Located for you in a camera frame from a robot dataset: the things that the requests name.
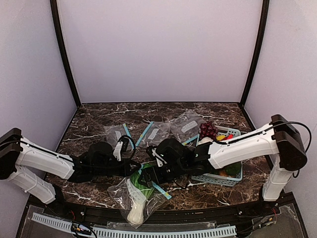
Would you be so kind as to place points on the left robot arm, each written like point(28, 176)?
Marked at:
point(18, 154)

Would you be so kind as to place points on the green white bok choy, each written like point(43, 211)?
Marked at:
point(140, 196)

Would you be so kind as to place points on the light blue plastic basket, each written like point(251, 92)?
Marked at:
point(229, 175)

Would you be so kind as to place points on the clear zip bag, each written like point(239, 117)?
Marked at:
point(120, 195)
point(154, 134)
point(113, 133)
point(186, 126)

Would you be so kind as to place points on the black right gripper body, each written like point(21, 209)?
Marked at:
point(153, 177)

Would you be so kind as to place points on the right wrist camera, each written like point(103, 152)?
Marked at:
point(151, 151)

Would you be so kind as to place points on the purple grape bunch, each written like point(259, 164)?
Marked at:
point(208, 130)

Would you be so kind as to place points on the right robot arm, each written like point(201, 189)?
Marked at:
point(278, 138)

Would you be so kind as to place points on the black frame post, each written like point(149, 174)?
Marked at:
point(63, 52)
point(256, 52)

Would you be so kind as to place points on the black right frame post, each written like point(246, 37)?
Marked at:
point(256, 52)

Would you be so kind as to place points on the black left frame post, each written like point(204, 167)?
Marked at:
point(63, 52)

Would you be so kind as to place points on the white garlic bulb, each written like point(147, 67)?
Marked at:
point(205, 141)

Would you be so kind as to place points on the white slotted cable duct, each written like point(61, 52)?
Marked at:
point(124, 230)

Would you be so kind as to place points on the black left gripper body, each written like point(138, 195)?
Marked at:
point(126, 168)

